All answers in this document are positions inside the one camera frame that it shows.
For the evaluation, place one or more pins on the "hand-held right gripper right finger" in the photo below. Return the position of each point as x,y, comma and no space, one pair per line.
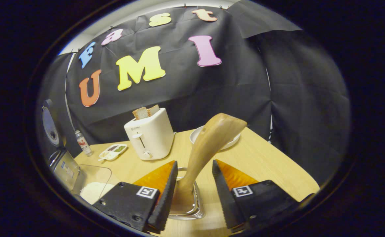
223,200

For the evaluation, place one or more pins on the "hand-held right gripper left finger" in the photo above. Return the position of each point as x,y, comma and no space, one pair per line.
166,204

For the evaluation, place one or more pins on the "wooden spoon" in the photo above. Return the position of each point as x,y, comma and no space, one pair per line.
212,138

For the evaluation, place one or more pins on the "clear rice container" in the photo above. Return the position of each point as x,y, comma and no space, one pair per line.
93,191

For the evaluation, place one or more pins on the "black silver rice cooker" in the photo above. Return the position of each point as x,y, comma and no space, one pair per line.
65,169

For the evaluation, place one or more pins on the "white toaster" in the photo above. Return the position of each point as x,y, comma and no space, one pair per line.
153,135

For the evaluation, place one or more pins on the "white round plate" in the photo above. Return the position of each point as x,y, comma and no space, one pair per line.
195,135

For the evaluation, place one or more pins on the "white divided grain dish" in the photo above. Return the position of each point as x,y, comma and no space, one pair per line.
113,152

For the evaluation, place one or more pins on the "toast slice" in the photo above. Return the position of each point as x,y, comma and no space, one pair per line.
153,110
140,113

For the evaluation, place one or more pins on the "small clear bottle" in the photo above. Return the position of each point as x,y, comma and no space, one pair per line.
83,143

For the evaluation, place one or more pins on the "black backdrop cloth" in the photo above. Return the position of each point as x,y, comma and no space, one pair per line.
212,89

